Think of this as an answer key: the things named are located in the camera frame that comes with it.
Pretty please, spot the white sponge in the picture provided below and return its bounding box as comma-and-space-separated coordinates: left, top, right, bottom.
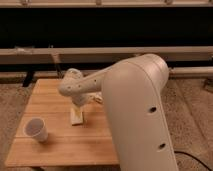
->
70, 108, 84, 126

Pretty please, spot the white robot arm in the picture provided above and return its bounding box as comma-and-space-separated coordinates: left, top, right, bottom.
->
59, 54, 179, 171

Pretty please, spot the white plastic bottle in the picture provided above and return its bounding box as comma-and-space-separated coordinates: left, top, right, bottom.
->
90, 92, 103, 104

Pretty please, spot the white paper cup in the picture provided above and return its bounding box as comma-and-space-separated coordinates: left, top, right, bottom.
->
23, 118, 48, 143

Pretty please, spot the grey metal rail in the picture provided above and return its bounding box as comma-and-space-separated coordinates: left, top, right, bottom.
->
0, 46, 213, 65

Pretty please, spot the black cable on floor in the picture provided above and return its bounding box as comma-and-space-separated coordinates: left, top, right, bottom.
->
174, 151, 213, 171

